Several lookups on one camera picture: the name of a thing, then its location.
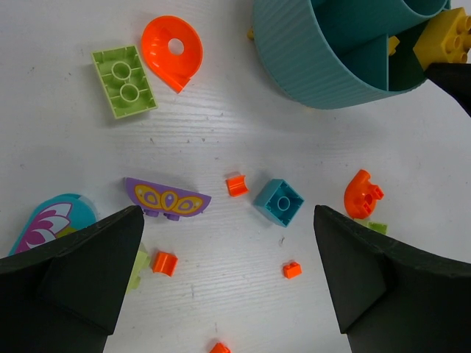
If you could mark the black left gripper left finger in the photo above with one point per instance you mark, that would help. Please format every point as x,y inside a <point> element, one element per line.
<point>66,295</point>

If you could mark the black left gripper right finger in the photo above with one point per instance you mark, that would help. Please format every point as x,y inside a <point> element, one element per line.
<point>389,296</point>

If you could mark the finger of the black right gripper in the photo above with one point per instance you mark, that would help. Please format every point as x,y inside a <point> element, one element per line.
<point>454,79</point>

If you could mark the yellow orange lego brick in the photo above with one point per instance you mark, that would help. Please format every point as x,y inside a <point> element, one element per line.
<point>445,39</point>

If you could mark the small orange lego brick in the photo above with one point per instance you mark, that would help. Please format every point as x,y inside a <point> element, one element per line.
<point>292,270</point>
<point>220,348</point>

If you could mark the orange curved lego piece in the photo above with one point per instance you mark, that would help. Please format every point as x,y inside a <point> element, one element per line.
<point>361,196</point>

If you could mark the small orange lego piece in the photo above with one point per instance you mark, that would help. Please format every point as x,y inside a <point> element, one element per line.
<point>165,263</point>
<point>237,186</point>

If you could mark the orange teardrop lego plate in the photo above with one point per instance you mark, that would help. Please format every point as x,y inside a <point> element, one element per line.
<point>173,50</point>

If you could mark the teal flower lego piece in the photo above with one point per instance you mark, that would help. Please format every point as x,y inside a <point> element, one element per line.
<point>55,218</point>

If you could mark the pale green lego brick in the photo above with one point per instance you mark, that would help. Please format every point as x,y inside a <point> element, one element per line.
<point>142,261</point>

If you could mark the teal round divided container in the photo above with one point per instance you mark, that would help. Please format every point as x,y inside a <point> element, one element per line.
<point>334,54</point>

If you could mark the purple butterfly lego piece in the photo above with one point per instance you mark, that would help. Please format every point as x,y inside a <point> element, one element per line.
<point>174,203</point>

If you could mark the teal square lego brick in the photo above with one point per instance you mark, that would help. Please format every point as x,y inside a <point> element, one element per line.
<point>278,202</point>

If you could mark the lime green lego brick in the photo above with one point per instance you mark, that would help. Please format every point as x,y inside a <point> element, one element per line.
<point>124,81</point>

